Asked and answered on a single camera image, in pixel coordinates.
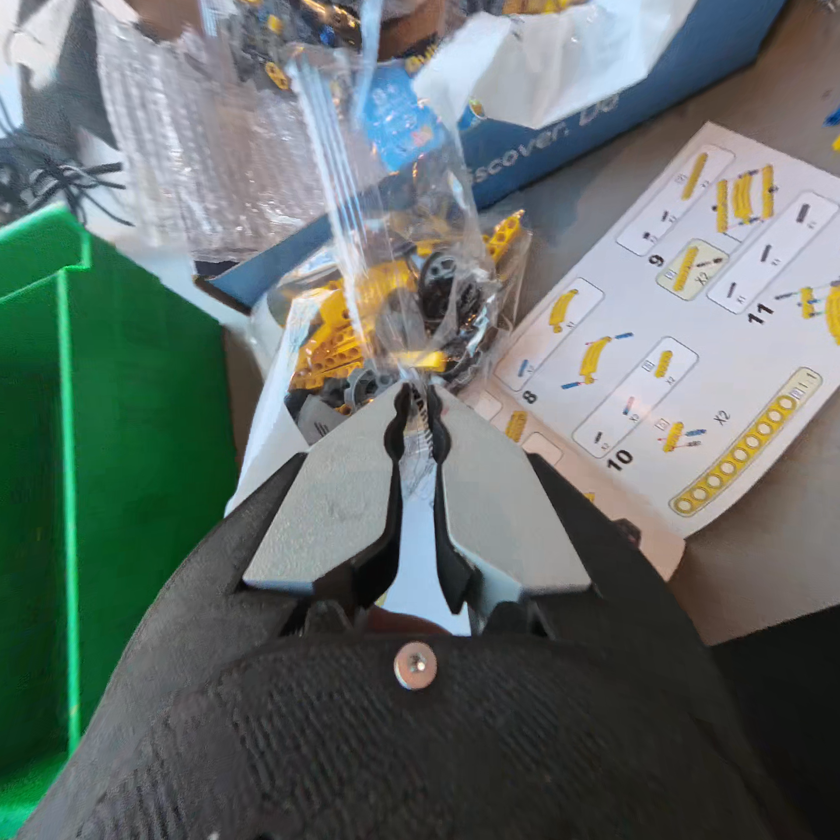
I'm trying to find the large clear bag yellow parts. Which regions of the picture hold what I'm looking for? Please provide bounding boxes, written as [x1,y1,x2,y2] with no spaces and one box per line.
[226,39,534,519]

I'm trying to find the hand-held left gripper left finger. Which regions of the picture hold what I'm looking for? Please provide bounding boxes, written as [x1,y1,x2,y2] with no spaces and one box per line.
[241,382,412,614]

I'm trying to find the green plastic bin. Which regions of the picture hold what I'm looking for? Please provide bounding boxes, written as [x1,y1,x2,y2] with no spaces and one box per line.
[0,203,238,840]

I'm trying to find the white wrapping paper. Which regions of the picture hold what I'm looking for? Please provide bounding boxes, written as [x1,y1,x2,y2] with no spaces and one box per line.
[412,0,700,130]

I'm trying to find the black tangled cords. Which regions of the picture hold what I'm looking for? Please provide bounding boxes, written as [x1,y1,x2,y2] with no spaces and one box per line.
[0,0,135,227]

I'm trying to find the blue cardboard kit box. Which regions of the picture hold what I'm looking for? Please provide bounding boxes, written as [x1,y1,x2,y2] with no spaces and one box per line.
[193,0,788,311]

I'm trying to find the white instruction booklet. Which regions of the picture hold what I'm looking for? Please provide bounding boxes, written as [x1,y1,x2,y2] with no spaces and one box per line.
[459,121,840,581]

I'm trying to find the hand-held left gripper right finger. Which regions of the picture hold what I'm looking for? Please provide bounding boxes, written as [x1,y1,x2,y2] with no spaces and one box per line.
[427,385,593,616]

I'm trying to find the grey desk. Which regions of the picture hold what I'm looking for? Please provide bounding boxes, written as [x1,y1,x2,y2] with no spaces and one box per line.
[223,0,840,647]

